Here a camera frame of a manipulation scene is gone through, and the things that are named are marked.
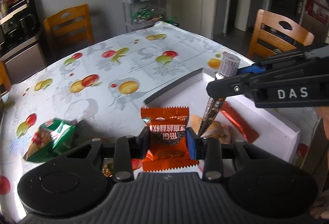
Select brown cone snack stick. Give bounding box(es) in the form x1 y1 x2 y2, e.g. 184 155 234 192
197 53 240 137

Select orange square snack packet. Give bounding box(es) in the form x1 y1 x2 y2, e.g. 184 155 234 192
140 107 199 172

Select red-orange stick packet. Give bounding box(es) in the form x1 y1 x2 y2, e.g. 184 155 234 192
220 101 259 143

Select green shrimp chips bag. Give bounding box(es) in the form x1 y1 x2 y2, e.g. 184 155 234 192
23 118 78 163

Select wooden chair at right side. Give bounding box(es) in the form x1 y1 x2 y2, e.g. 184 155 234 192
247 9 314 59

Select white cardboard box tray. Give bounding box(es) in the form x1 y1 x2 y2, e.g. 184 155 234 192
144 68 300 163

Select fruit-pattern tablecloth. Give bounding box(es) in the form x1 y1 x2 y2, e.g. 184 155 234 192
1 22 318 223

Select green shopping bag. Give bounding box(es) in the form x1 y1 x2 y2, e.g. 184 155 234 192
164 16 180 27

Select green candies on shelf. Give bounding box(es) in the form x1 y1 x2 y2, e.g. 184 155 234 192
131 7 164 23

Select clear acrylic shelf cart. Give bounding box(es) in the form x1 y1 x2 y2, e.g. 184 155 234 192
122 0 166 33

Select grey cabinet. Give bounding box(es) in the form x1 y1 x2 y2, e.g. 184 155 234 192
1 35 47 84

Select wooden chair at left side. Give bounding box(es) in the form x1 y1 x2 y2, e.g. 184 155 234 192
0 61 12 96

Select black coffee machine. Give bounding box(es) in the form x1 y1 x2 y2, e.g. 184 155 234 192
1 0 41 50

